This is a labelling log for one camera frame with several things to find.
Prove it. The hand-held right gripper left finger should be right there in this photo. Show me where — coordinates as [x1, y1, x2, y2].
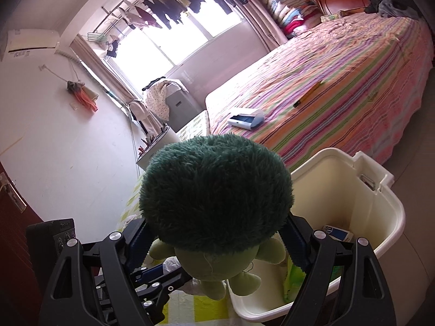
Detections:
[40, 217, 153, 326]

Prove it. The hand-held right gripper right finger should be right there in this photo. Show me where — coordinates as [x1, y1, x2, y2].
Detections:
[279, 215, 398, 326]

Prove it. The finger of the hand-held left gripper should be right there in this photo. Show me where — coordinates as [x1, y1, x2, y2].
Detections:
[130, 265, 192, 291]
[134, 287, 170, 325]

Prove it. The green packet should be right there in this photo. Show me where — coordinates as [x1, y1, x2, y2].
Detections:
[284, 256, 306, 303]

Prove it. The white blue medicine box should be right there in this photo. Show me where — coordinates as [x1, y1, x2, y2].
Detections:
[321, 224, 355, 243]

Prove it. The white plastic bin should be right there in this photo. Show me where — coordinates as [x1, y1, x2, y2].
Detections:
[228, 147, 406, 321]

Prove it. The green broccoli plush toy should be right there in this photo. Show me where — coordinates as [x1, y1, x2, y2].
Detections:
[139, 134, 295, 301]

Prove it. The clear plastic bag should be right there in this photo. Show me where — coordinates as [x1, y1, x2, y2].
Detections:
[163, 256, 191, 293]

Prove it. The brown wooden door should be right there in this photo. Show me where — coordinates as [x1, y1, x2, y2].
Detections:
[0, 161, 46, 326]

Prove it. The bunch of pens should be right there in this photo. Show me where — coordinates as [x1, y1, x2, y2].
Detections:
[138, 132, 164, 157]

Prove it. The white tissue box organizer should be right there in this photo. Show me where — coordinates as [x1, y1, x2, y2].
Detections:
[136, 127, 181, 170]

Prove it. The white hanging garment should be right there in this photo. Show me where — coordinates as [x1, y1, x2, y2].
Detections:
[128, 99, 160, 136]

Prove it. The grey appliance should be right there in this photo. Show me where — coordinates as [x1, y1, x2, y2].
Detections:
[165, 81, 199, 133]

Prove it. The orange cloth on hook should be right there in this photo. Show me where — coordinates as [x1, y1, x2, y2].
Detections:
[66, 80, 100, 112]

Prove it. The yellow utility knife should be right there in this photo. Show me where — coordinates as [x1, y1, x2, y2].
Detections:
[293, 81, 323, 107]

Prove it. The bed with striped sheet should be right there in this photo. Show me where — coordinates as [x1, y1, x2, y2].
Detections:
[204, 14, 435, 174]

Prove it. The beige curtain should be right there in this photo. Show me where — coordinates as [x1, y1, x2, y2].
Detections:
[238, 0, 289, 53]
[70, 34, 136, 104]

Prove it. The white air conditioner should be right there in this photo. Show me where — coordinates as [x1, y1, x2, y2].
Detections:
[0, 29, 61, 62]

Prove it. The window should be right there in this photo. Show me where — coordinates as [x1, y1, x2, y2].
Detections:
[102, 0, 252, 92]

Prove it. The floral cloth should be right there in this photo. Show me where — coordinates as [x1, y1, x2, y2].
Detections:
[320, 11, 350, 24]

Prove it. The stack of folded quilts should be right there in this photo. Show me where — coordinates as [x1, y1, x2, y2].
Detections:
[261, 0, 322, 39]

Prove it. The row of hanging clothes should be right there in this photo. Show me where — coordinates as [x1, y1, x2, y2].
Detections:
[102, 0, 254, 58]

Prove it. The grey cloth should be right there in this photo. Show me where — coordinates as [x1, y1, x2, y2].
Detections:
[377, 0, 405, 17]

